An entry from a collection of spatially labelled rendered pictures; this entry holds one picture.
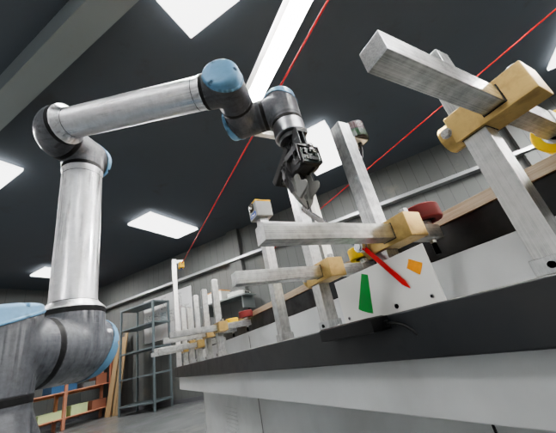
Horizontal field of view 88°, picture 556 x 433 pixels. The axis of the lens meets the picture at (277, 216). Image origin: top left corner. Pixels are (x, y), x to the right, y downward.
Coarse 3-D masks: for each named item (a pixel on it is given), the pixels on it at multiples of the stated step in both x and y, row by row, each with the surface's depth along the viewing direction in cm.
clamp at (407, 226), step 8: (400, 216) 54; (408, 216) 54; (416, 216) 55; (392, 224) 56; (400, 224) 54; (408, 224) 53; (416, 224) 54; (424, 224) 55; (400, 232) 54; (408, 232) 53; (416, 232) 53; (424, 232) 54; (392, 240) 56; (400, 240) 54; (408, 240) 55; (416, 240) 56; (376, 248) 59; (384, 248) 58; (392, 248) 59; (368, 256) 63
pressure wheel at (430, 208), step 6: (420, 204) 62; (426, 204) 62; (432, 204) 62; (408, 210) 64; (414, 210) 63; (420, 210) 62; (426, 210) 61; (432, 210) 61; (438, 210) 62; (426, 216) 61; (432, 216) 62; (438, 216) 63; (426, 222) 63; (432, 222) 65; (432, 246) 62; (438, 252) 61
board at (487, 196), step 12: (552, 156) 52; (528, 168) 55; (540, 168) 53; (552, 168) 52; (480, 192) 62; (492, 192) 60; (456, 204) 66; (468, 204) 64; (480, 204) 62; (444, 216) 69; (456, 216) 66; (300, 288) 123
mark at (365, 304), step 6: (366, 276) 61; (366, 282) 61; (360, 288) 63; (366, 288) 61; (360, 294) 63; (366, 294) 61; (360, 300) 63; (366, 300) 61; (360, 306) 63; (366, 306) 61; (366, 312) 61; (372, 312) 60
